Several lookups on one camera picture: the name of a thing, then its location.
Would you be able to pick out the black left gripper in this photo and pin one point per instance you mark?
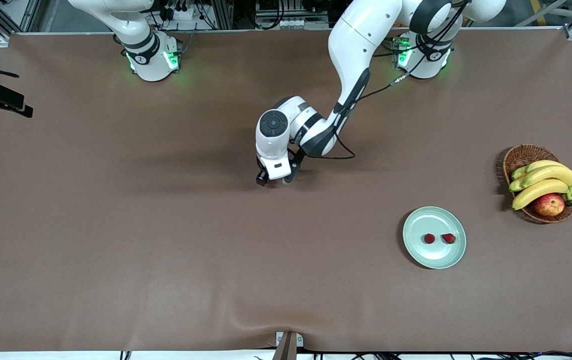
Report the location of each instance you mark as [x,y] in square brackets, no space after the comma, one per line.
[262,177]

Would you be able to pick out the red toy strawberry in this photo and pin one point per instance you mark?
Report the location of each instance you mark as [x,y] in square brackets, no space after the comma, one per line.
[429,238]
[448,238]

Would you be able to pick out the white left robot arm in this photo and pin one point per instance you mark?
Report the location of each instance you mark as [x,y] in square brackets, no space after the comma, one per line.
[361,40]

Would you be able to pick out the pale green round plate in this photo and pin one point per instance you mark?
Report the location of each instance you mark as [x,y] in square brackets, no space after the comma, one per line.
[436,256]

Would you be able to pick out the large table cover cloth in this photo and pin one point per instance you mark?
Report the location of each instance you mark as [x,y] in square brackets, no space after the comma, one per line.
[165,250]

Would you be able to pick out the white socket strip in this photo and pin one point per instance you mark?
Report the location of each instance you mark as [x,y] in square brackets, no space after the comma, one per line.
[292,23]

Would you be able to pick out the white power strip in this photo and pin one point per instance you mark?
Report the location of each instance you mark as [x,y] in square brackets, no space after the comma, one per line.
[180,12]

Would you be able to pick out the brown wicker basket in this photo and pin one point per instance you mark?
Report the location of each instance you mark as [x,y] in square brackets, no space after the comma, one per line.
[523,157]

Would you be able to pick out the yellow banana bunch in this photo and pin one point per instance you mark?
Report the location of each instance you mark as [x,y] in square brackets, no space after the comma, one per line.
[548,175]

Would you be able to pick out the red yellow apple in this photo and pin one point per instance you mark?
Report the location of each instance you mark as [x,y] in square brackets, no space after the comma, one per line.
[548,205]

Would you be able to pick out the small metal clamp bracket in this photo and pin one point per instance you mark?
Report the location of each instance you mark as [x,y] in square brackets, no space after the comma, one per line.
[279,340]

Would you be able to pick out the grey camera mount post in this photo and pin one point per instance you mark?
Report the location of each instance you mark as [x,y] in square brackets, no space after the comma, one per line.
[286,350]

